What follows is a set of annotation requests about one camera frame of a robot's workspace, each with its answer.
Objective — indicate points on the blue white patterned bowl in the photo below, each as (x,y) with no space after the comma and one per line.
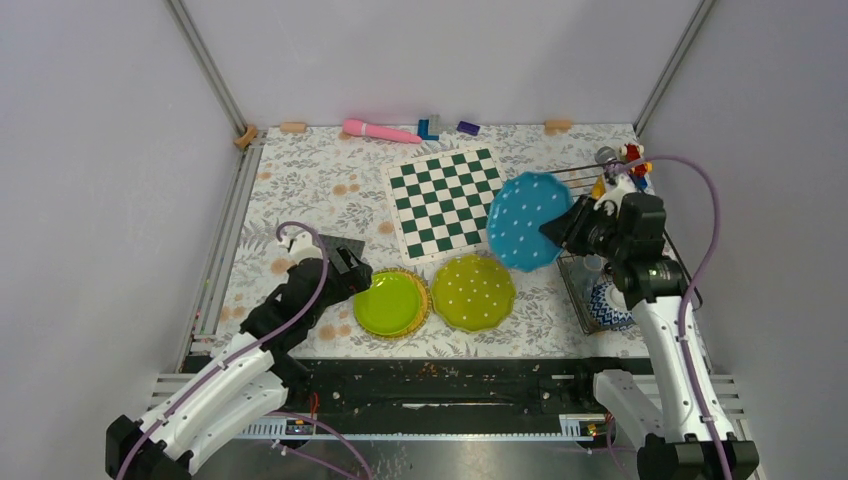
(607,307)

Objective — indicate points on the purple brick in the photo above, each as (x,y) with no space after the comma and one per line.
(468,128)

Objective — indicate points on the tan wooden block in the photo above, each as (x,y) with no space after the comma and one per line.
(293,127)
(556,126)

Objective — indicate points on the blue L-shaped block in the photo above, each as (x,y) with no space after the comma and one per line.
(423,131)

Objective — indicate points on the blue dotted plate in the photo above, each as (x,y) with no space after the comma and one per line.
(520,208)

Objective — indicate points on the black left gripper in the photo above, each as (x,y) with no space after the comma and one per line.
(354,280)

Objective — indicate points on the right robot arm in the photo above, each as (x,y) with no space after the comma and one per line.
(687,435)

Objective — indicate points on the dark grey building baseplate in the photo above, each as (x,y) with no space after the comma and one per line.
(333,243)

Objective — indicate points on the red yellow toy figure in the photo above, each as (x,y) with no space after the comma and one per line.
(634,153)

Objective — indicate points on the corner wooden block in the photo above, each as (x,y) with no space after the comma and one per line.
(247,137)

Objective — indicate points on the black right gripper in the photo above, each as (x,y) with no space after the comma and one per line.
(566,228)

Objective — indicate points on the woven bamboo tray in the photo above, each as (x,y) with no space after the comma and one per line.
(425,308)

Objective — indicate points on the grey block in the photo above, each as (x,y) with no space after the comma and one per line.
(434,125)

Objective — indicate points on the left tan wooden block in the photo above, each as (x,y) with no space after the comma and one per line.
(293,127)

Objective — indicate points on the yellow dotted plate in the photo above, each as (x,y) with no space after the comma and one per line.
(598,189)

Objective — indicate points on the pink wand massager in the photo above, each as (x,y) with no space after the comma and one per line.
(359,128)

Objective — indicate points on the green white chessboard mat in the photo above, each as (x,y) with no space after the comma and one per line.
(439,203)

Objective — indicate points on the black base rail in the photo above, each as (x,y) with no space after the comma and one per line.
(453,396)

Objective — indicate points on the lime green plate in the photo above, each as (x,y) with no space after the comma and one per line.
(387,303)

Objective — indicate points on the olive green dotted plate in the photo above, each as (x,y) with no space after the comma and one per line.
(473,293)

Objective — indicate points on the floral table mat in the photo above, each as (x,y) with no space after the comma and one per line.
(334,185)

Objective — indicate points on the right tan wooden block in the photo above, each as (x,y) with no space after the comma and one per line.
(556,126)

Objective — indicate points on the clear plastic cup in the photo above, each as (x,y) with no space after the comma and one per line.
(584,273)

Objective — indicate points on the black wire dish rack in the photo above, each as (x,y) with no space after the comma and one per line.
(617,243)

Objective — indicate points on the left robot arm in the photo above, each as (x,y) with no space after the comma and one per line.
(253,375)

